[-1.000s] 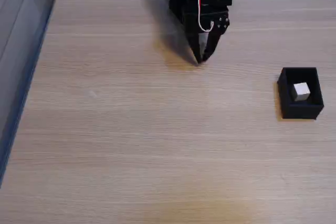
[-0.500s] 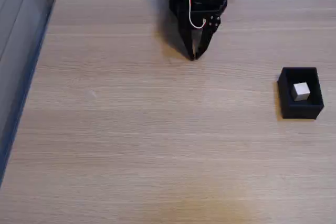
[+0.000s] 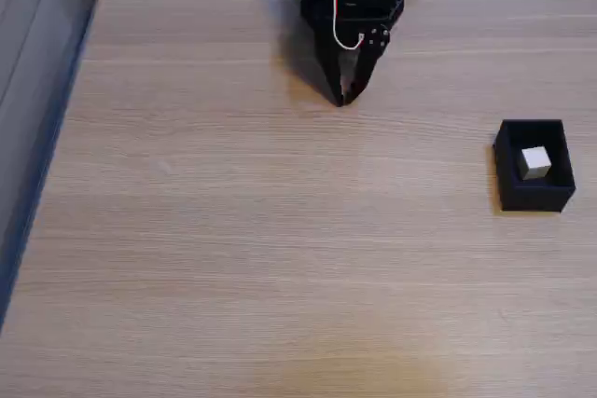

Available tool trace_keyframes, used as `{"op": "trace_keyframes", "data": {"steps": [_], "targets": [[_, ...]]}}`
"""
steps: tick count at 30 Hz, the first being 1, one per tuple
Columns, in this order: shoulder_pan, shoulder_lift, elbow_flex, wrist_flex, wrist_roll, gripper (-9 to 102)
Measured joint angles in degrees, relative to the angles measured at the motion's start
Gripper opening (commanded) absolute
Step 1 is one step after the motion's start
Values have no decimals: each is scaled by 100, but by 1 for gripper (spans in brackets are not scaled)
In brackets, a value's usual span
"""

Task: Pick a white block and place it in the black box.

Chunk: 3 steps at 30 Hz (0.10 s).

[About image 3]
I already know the white block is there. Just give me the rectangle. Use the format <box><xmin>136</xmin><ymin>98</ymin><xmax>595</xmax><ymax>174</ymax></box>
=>
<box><xmin>518</xmin><ymin>145</ymin><xmax>553</xmax><ymax>182</ymax></box>

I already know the black open box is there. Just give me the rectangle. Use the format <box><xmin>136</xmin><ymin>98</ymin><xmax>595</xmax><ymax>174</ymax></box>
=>
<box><xmin>492</xmin><ymin>118</ymin><xmax>577</xmax><ymax>213</ymax></box>

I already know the white and red servo cable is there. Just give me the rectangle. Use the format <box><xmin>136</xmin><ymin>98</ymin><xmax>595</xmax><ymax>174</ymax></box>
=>
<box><xmin>332</xmin><ymin>0</ymin><xmax>374</xmax><ymax>51</ymax></box>

